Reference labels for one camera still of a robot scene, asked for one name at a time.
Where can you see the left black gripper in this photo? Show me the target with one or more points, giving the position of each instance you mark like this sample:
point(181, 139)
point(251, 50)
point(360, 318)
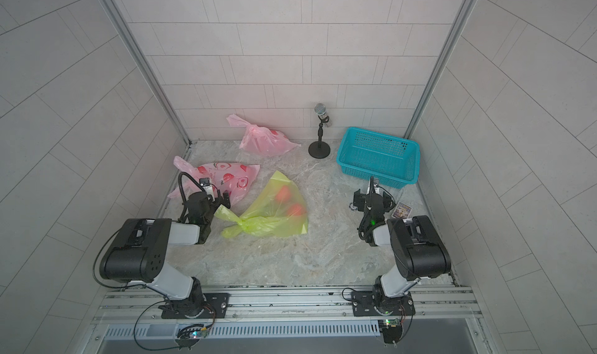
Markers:
point(227, 202)

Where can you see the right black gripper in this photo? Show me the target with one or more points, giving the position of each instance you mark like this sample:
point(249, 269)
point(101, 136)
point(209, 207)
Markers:
point(364, 199)

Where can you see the yellow-green plastic bag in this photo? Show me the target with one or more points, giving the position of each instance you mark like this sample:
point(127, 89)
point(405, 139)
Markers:
point(279, 211)

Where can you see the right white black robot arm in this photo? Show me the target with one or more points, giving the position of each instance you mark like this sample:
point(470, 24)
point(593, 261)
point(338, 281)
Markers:
point(418, 250)

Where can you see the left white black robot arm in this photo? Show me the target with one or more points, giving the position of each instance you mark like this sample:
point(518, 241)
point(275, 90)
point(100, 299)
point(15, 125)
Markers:
point(135, 255)

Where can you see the pink strawberry print plastic bag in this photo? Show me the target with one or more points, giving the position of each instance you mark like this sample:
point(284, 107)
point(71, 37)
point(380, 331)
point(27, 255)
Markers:
point(233, 177)

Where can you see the plain pink plastic bag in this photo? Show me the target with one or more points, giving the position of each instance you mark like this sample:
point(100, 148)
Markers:
point(260, 140)

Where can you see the small printed card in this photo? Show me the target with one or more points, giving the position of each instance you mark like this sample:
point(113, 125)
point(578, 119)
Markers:
point(402, 211)

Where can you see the teal plastic basket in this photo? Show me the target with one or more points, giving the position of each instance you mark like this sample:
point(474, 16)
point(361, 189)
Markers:
point(394, 161)

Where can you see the microphone on black stand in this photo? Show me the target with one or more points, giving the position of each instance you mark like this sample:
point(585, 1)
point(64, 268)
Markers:
point(320, 149)

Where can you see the right circuit board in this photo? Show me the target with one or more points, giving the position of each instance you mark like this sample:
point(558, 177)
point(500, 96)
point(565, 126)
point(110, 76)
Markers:
point(391, 331)

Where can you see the circuit board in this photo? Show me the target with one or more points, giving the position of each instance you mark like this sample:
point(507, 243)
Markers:
point(391, 331)
point(189, 336)

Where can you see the left circuit board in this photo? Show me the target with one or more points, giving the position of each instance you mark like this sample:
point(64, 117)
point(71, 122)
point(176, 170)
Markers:
point(189, 336)

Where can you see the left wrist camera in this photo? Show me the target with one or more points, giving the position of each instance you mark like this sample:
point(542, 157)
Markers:
point(205, 182)

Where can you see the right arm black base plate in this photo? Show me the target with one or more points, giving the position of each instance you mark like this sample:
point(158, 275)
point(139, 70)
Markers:
point(359, 303)

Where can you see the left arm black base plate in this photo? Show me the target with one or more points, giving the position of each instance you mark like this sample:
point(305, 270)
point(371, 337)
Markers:
point(206, 306)

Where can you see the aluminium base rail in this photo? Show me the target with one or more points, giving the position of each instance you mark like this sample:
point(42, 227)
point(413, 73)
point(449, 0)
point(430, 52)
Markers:
point(249, 304)

